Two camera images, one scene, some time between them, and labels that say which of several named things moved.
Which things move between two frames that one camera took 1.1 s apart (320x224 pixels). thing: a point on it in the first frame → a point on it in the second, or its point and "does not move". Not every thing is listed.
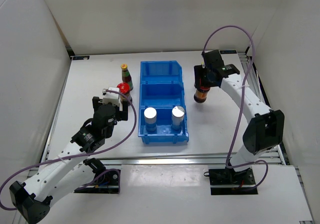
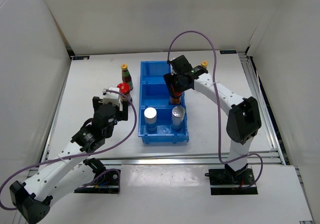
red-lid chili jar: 124,88 does not move
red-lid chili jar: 201,94 → 175,100
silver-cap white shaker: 177,114 does not move
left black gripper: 121,115 does not move
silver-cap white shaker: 150,115 does not move
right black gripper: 198,71 → 169,79
